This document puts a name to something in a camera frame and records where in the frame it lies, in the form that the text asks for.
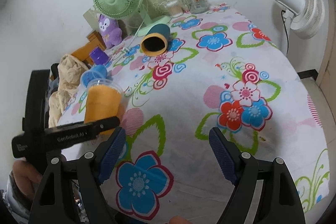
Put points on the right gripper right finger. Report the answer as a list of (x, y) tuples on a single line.
[(279, 201)]

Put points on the blue plastic cup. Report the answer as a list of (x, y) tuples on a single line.
[(96, 72)]

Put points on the purple plush rabbit toy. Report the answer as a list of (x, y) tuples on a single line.
[(110, 31)]

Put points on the person's left hand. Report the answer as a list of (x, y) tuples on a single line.
[(26, 177)]

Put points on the wooden chair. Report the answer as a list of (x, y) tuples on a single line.
[(94, 40)]

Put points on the beige quilted jacket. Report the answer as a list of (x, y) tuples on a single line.
[(70, 70)]

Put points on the white standing fan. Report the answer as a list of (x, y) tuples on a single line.
[(302, 17)]

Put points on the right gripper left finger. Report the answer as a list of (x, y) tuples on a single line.
[(54, 201)]

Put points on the orange plastic cup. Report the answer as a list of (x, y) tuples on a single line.
[(103, 100)]

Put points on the cotton swab container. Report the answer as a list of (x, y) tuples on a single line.
[(174, 8)]

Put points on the teal and yellow cup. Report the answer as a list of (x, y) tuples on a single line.
[(156, 40)]

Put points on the purple plastic cup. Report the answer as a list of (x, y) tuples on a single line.
[(98, 56)]

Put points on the floral tablecloth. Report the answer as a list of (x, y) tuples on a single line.
[(219, 70)]

